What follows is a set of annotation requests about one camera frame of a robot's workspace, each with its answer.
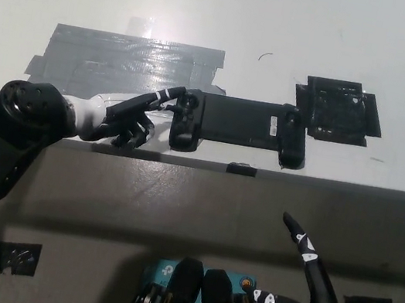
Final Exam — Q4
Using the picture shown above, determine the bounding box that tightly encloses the black mobile game controller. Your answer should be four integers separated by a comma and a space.
165, 83, 315, 175

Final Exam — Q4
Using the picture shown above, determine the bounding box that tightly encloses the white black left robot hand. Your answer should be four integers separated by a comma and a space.
56, 66, 190, 158

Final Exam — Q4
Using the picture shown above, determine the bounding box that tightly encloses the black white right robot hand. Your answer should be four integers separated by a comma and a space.
246, 208, 362, 303

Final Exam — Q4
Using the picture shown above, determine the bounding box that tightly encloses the large grey duct tape patch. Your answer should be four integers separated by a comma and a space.
20, 16, 233, 124

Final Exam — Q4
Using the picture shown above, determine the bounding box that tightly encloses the square black tape patch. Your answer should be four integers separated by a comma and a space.
286, 71, 391, 152

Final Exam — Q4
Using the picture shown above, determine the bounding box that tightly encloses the small black tape strip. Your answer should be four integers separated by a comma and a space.
225, 159, 259, 179

